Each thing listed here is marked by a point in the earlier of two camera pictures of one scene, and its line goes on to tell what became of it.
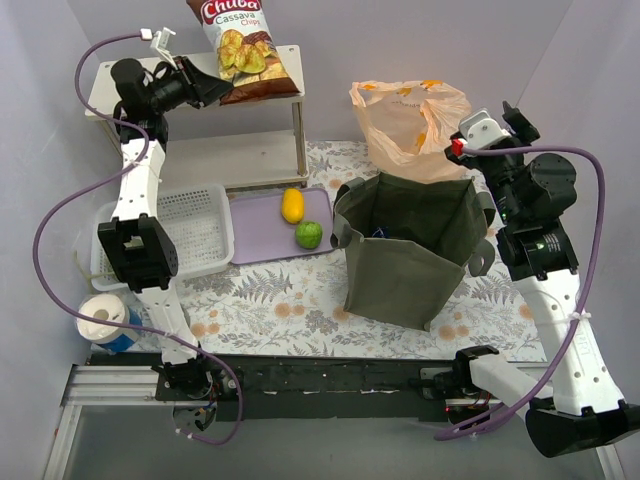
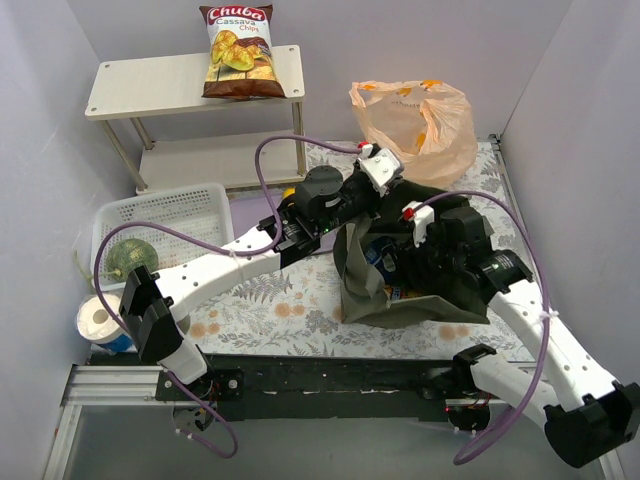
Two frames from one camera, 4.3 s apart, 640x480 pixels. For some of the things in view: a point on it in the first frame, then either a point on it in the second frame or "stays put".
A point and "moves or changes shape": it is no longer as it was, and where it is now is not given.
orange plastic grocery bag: [408, 126] stays put
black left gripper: [186, 81] -> [370, 201]
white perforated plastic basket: [197, 221] stays put
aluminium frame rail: [105, 386] stays put
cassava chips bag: [248, 54] moves or changes shape
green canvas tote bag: [408, 242] moves or changes shape
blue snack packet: [382, 232] -> [382, 253]
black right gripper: [505, 147] -> [417, 251]
